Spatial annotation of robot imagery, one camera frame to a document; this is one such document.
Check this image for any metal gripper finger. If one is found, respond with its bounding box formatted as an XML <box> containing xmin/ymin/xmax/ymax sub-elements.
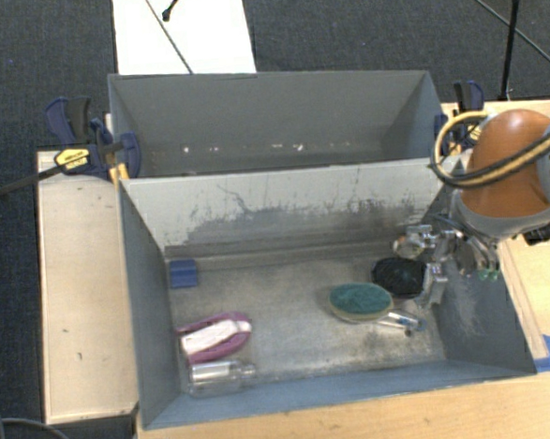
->
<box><xmin>390</xmin><ymin>224</ymin><xmax>437</xmax><ymax>261</ymax></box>
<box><xmin>415</xmin><ymin>261</ymin><xmax>453</xmax><ymax>311</ymax></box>

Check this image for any black round object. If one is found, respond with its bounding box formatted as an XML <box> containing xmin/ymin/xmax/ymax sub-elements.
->
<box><xmin>370</xmin><ymin>254</ymin><xmax>428</xmax><ymax>302</ymax></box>

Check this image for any grey metal bin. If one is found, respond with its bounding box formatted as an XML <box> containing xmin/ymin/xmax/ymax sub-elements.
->
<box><xmin>106</xmin><ymin>45</ymin><xmax>541</xmax><ymax>432</ymax></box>

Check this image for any purple and white case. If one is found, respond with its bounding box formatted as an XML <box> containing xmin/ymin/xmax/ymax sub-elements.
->
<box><xmin>174</xmin><ymin>309</ymin><xmax>256</xmax><ymax>366</ymax></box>

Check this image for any blue block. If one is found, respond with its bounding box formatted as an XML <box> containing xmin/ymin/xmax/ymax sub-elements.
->
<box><xmin>167</xmin><ymin>257</ymin><xmax>200</xmax><ymax>290</ymax></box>

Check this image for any clear glass bottle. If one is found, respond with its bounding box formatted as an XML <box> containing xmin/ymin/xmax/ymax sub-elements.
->
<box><xmin>186</xmin><ymin>358</ymin><xmax>260</xmax><ymax>400</ymax></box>

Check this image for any pale wood board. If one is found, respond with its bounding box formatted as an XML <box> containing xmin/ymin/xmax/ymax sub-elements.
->
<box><xmin>25</xmin><ymin>144</ymin><xmax>141</xmax><ymax>425</ymax></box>

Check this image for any green scrub pad with handle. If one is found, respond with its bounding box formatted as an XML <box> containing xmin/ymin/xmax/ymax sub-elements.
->
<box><xmin>327</xmin><ymin>277</ymin><xmax>430</xmax><ymax>344</ymax></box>

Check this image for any black cylinder on white bracket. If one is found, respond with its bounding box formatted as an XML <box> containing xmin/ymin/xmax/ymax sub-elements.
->
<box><xmin>520</xmin><ymin>221</ymin><xmax>550</xmax><ymax>247</ymax></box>

